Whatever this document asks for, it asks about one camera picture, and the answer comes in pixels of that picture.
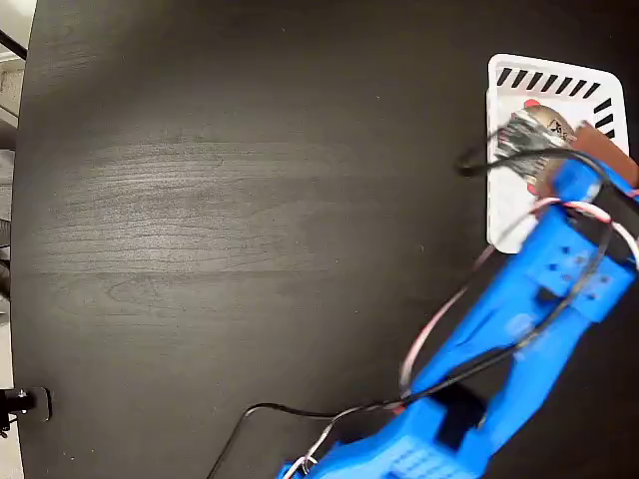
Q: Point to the red turtle toy gold shell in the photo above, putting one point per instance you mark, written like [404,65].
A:
[551,120]

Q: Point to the white plastic tray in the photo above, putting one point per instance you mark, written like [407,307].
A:
[509,214]

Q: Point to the black diagonal bar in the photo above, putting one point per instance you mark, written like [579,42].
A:
[12,44]

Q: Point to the black table clamp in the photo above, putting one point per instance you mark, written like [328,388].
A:
[42,404]

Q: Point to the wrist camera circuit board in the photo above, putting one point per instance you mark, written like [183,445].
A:
[524,135]

